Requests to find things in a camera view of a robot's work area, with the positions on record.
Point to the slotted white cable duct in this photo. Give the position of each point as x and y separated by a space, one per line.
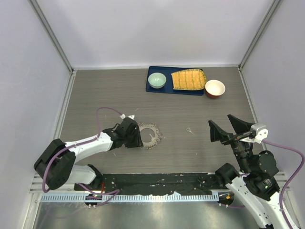
89 198

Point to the silver key on disc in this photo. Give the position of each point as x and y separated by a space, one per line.
152 136

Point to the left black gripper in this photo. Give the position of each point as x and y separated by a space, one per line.
137 141

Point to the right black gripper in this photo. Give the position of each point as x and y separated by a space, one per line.
216 132

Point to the brown bowl white inside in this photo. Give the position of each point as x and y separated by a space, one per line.
214 89

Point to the yellow woven bamboo basket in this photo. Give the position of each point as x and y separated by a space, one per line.
189 80

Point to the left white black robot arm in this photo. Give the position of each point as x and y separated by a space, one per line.
58 166

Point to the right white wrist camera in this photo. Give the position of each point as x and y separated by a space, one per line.
258 133

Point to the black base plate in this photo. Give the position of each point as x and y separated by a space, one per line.
159 184

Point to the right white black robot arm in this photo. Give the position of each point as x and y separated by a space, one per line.
254 184

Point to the pale green bowl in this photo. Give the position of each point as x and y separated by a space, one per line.
157 80

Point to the dark blue tray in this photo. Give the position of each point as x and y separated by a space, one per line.
168 88

